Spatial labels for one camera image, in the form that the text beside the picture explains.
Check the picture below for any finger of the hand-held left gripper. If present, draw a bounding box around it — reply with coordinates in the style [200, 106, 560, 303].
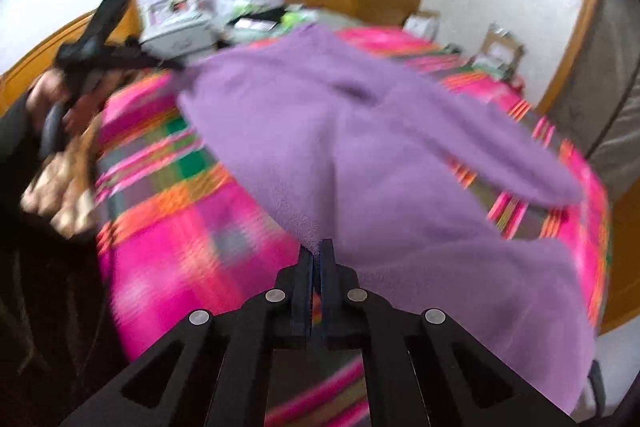
[100, 44, 186, 72]

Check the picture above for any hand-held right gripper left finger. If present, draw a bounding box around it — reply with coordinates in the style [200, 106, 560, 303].
[60, 246, 314, 427]

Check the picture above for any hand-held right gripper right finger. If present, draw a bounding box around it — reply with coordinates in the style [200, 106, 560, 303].
[320, 239, 578, 427]

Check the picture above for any purple fleece towel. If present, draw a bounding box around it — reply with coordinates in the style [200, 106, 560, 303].
[172, 24, 596, 413]

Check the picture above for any person's left forearm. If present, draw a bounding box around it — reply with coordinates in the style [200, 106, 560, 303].
[0, 94, 51, 228]

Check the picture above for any person's left hand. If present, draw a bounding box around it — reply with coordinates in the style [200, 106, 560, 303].
[27, 69, 108, 132]

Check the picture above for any grey drawer cabinet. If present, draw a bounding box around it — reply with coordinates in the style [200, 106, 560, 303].
[142, 14, 216, 58]

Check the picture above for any wooden headboard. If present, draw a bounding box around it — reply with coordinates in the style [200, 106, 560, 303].
[0, 0, 141, 112]

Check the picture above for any glass-top folding table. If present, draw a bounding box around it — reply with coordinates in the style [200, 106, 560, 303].
[215, 0, 321, 45]

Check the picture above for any black cloth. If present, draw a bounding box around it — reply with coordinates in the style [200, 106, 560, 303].
[227, 7, 288, 28]

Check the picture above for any pink plaid bed sheet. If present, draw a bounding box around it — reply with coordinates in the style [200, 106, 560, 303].
[95, 27, 613, 427]

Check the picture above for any green tissue pack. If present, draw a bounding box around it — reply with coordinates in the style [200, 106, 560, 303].
[280, 7, 317, 28]

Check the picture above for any white box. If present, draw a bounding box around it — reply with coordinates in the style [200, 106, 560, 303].
[402, 12, 441, 40]

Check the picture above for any cardboard box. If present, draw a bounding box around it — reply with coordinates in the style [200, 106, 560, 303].
[480, 24, 526, 78]

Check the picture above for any plastic door curtain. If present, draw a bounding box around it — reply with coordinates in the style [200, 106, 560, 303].
[550, 0, 640, 202]

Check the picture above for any wooden door frame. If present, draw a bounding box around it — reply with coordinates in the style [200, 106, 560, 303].
[537, 0, 606, 112]

